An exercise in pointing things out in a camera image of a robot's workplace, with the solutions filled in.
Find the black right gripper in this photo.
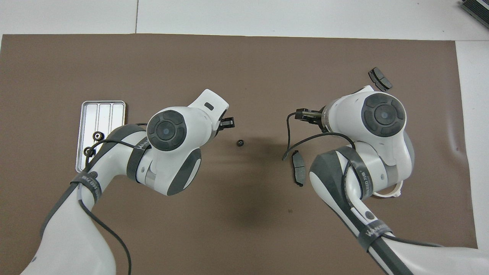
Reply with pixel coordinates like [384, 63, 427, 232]
[296, 108, 329, 132]

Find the silver metal tray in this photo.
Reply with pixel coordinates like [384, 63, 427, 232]
[75, 100, 126, 174]

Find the brown table mat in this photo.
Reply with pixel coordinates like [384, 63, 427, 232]
[0, 34, 481, 275]

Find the long grey brake pad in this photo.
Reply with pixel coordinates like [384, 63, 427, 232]
[291, 150, 307, 187]

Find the short grey brake pad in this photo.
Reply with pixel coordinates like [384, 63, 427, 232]
[368, 67, 393, 92]

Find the white curved plastic clip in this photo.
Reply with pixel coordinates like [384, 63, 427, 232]
[372, 180, 404, 198]

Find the dark ribbed metal device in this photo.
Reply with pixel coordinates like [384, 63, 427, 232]
[460, 0, 489, 23]

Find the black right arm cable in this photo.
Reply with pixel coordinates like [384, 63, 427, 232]
[282, 111, 356, 161]

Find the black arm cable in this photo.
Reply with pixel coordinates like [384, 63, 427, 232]
[282, 111, 356, 161]
[78, 122, 150, 275]

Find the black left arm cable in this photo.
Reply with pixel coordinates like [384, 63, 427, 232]
[78, 122, 150, 275]

